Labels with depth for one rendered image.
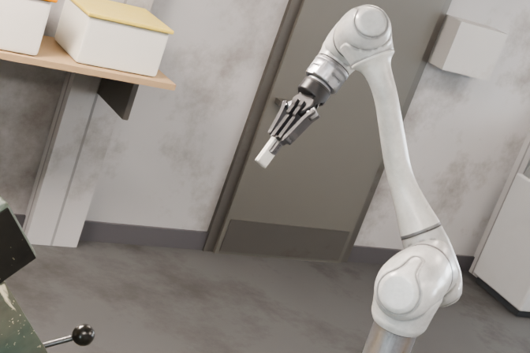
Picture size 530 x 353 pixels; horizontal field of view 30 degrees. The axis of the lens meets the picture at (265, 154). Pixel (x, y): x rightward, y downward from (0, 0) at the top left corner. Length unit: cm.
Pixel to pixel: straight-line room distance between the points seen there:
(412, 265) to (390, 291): 7
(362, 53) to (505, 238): 510
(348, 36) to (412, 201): 43
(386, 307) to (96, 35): 282
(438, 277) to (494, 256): 508
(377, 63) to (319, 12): 358
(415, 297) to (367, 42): 55
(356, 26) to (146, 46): 272
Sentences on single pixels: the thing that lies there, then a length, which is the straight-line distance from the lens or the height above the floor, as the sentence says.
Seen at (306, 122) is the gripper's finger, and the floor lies 180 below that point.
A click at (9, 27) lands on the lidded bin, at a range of 451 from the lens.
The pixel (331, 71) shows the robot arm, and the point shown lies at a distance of 232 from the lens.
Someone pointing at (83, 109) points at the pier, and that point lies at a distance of 526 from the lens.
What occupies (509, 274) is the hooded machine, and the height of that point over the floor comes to 22.
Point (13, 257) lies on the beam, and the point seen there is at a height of 179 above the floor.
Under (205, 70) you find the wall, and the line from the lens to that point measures 558.
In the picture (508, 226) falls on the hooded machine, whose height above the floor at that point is 50.
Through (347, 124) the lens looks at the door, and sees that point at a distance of 618.
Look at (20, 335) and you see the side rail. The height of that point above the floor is 167.
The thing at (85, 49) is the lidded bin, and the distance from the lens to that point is 468.
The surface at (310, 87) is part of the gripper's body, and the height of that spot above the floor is 188.
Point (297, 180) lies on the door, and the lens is 616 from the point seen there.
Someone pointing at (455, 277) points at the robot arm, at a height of 160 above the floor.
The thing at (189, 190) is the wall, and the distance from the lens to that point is 587.
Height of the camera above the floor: 234
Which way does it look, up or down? 16 degrees down
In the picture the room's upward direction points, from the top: 20 degrees clockwise
